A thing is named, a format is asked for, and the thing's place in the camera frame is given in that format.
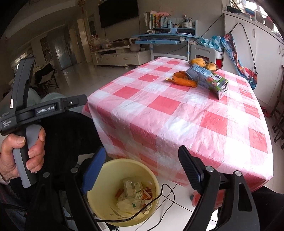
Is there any orange peel piece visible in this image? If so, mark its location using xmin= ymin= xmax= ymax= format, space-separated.
xmin=166 ymin=76 xmax=197 ymax=88

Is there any blue green milk carton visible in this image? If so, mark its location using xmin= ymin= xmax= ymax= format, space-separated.
xmin=186 ymin=64 xmax=229 ymax=100

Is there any clear plastic water bottle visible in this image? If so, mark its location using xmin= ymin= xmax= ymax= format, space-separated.
xmin=123 ymin=177 xmax=143 ymax=209

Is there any red snack wrapper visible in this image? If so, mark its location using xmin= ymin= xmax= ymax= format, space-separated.
xmin=115 ymin=187 xmax=153 ymax=200

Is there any yellow trash bucket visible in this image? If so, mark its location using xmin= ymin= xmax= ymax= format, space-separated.
xmin=87 ymin=159 xmax=161 ymax=227

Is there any person's left hand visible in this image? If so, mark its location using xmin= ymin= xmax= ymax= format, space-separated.
xmin=1 ymin=128 xmax=46 ymax=184

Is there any light blue sofa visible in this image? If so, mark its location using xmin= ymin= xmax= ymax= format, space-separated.
xmin=0 ymin=87 xmax=67 ymax=116

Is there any black folding chair far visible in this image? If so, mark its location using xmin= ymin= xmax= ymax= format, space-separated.
xmin=34 ymin=63 xmax=59 ymax=97

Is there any black folding chair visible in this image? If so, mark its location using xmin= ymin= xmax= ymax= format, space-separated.
xmin=271 ymin=75 xmax=283 ymax=143
xmin=34 ymin=63 xmax=59 ymax=97

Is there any red white checkered tablecloth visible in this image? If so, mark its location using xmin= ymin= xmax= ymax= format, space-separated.
xmin=82 ymin=57 xmax=273 ymax=191

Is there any yellow mango right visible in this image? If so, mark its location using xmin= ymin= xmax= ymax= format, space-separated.
xmin=205 ymin=62 xmax=218 ymax=71

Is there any colourful fabric bag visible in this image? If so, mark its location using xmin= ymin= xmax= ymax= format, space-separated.
xmin=221 ymin=32 xmax=258 ymax=90

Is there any cream tv cabinet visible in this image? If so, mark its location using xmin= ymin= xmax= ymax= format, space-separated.
xmin=91 ymin=46 xmax=151 ymax=69

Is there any white plastic stool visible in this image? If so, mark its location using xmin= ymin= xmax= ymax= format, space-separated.
xmin=190 ymin=44 xmax=223 ymax=63

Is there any light blue plastic bag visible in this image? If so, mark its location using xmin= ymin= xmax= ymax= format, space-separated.
xmin=196 ymin=36 xmax=223 ymax=52

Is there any pale kettlebell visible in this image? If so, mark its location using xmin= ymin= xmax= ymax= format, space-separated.
xmin=129 ymin=37 xmax=141 ymax=52

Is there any blue children's study desk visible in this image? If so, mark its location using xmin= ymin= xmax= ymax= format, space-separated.
xmin=130 ymin=21 xmax=198 ymax=61

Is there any white pen cup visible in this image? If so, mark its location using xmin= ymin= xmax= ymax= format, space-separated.
xmin=182 ymin=14 xmax=193 ymax=28

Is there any row of books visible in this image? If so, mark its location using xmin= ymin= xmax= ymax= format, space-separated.
xmin=143 ymin=11 xmax=170 ymax=30

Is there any white wall cabinet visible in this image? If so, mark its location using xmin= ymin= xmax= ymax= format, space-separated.
xmin=223 ymin=12 xmax=283 ymax=107

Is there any black wall television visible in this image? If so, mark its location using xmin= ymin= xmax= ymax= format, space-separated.
xmin=98 ymin=0 xmax=139 ymax=28

